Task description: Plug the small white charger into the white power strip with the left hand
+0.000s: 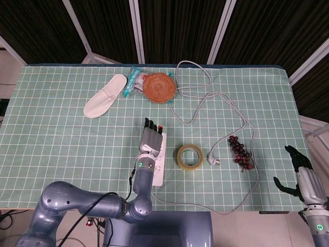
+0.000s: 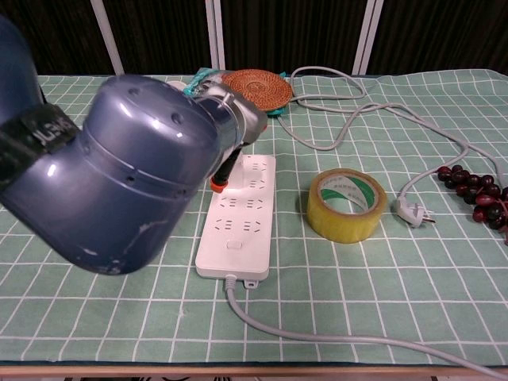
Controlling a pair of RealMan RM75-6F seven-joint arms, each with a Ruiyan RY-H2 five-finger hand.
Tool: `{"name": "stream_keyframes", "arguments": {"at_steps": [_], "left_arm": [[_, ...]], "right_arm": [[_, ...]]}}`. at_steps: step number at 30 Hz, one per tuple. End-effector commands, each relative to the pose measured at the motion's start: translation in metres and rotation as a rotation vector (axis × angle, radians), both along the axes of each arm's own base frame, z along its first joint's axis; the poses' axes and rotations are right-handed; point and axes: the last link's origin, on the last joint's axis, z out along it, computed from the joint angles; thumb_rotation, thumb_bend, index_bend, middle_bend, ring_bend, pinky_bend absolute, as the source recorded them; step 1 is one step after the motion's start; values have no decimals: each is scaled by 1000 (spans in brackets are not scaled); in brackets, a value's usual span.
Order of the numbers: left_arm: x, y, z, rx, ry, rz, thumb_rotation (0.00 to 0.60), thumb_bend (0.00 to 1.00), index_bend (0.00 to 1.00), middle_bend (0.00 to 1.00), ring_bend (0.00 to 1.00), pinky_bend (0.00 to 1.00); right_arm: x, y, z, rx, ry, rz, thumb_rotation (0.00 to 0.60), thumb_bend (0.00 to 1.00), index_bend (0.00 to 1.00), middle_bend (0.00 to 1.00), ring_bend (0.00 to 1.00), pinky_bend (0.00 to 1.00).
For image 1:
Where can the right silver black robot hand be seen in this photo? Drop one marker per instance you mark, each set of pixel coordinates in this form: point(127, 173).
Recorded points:
point(311, 185)

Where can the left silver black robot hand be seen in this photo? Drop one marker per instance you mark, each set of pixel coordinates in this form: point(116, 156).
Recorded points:
point(151, 141)

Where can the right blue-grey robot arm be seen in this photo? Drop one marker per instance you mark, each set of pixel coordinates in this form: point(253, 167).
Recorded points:
point(318, 229)

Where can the white power strip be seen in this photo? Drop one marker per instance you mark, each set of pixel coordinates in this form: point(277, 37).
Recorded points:
point(159, 175)

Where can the teal plastic snack packet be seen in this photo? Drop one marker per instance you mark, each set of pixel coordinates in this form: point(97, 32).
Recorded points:
point(170, 102)
point(131, 82)

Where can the black table edge bar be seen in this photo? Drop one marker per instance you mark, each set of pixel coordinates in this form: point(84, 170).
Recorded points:
point(273, 212)

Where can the clear yellowish tape roll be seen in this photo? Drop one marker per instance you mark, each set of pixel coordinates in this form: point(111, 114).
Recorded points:
point(190, 167)

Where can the round woven rattan coaster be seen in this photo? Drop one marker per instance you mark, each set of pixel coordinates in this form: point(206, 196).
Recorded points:
point(159, 87)

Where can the white disposable slipper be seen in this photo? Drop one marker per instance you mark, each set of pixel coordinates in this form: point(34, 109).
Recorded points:
point(102, 100)

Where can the dark red grape bunch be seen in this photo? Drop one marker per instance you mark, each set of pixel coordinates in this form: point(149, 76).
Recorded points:
point(237, 149)

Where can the green checked tablecloth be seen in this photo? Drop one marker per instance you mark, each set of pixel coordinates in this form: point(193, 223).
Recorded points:
point(64, 141)

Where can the blue-grey robot torso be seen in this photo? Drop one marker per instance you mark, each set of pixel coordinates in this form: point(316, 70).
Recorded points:
point(174, 226)

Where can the dark folding partition screen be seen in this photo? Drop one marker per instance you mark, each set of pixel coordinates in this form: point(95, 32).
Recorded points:
point(180, 25)

